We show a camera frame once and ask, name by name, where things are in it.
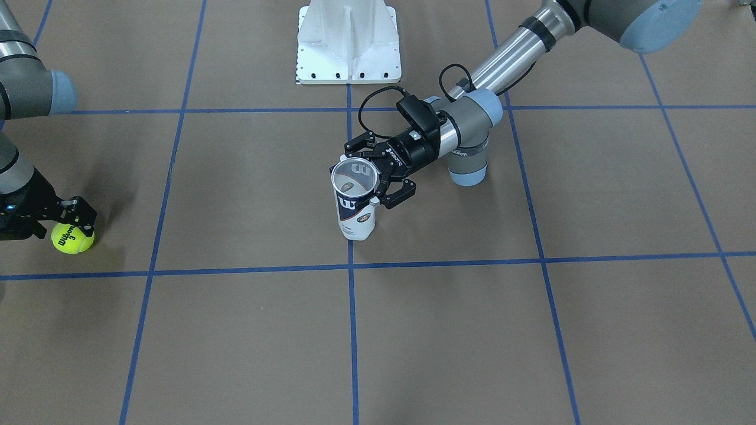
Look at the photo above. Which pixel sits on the white tennis ball can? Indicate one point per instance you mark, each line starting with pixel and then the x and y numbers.
pixel 354 181

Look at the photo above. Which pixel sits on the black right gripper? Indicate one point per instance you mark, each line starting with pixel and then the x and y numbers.
pixel 28 199

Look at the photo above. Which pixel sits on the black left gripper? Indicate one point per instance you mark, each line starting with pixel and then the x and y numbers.
pixel 414 155

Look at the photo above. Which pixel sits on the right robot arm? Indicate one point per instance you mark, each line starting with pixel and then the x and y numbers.
pixel 29 89

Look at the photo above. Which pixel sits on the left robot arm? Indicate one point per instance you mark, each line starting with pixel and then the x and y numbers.
pixel 456 126

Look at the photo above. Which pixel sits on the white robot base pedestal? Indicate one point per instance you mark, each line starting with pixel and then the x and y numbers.
pixel 348 42

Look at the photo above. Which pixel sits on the yellow tennis ball number three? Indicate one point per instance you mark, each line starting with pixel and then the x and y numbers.
pixel 69 239

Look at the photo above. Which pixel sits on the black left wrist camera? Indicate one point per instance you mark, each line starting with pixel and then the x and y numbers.
pixel 420 115

